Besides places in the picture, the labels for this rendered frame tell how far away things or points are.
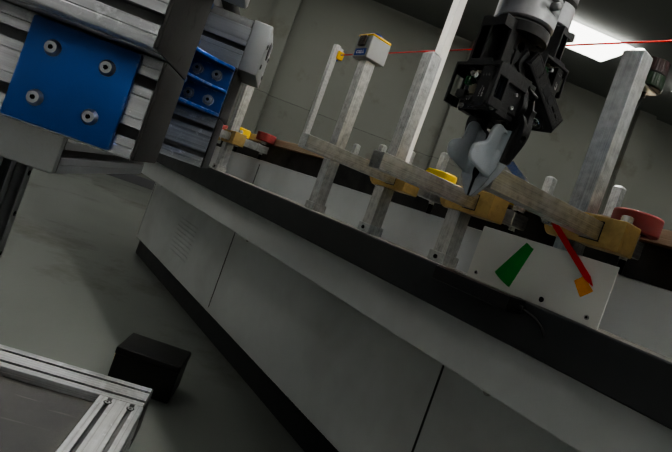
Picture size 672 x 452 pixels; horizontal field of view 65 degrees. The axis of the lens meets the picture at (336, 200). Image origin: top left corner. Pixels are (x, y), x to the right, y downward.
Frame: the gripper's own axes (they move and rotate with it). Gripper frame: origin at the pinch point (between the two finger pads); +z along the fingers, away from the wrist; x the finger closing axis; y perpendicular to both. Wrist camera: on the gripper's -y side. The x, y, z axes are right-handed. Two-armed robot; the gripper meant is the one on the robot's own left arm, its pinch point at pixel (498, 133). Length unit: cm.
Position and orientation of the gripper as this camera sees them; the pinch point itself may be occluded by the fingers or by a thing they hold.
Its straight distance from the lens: 101.3
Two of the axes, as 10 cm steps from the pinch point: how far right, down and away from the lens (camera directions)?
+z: -3.4, 9.4, 0.0
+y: 5.5, 2.0, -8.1
